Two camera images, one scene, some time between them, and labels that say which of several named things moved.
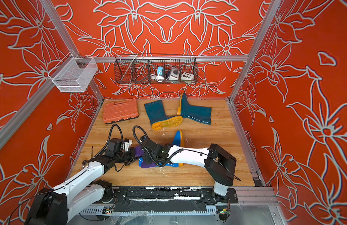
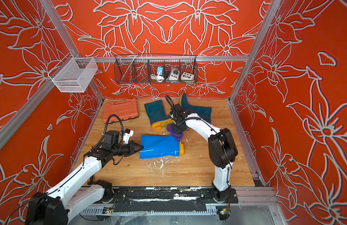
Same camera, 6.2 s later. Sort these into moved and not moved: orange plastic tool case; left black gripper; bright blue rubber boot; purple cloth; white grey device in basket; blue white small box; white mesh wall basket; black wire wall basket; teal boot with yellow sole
Moved: purple cloth; bright blue rubber boot; left black gripper
Not moved: teal boot with yellow sole; orange plastic tool case; black wire wall basket; white mesh wall basket; white grey device in basket; blue white small box
